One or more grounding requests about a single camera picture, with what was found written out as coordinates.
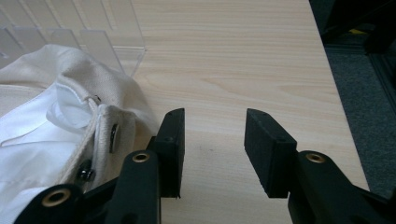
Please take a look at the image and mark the beige pants with white lining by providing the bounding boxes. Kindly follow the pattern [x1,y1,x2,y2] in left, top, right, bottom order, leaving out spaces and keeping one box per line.
[0,43,160,224]

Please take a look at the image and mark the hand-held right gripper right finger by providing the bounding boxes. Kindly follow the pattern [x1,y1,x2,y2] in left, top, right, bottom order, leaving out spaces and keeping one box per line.
[244,107,298,199]

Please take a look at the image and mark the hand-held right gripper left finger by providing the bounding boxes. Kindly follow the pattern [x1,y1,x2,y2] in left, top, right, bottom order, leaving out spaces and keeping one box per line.
[147,107,186,199]

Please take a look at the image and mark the clear acrylic divider rack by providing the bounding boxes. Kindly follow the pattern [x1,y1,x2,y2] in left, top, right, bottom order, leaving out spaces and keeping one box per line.
[0,0,148,77]

